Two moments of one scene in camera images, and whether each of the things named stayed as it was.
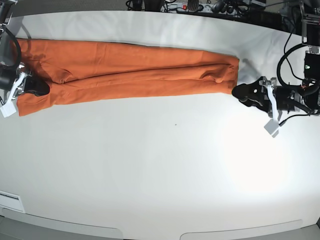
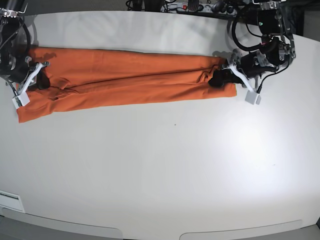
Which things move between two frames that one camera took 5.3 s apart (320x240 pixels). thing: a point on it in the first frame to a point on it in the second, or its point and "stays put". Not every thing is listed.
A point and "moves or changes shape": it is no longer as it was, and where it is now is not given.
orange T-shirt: x=79 y=69 moves or changes shape
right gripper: x=287 y=97 to x=251 y=65
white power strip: x=207 y=7 stays put
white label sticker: x=11 y=201 stays put
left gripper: x=38 y=92 to x=32 y=65
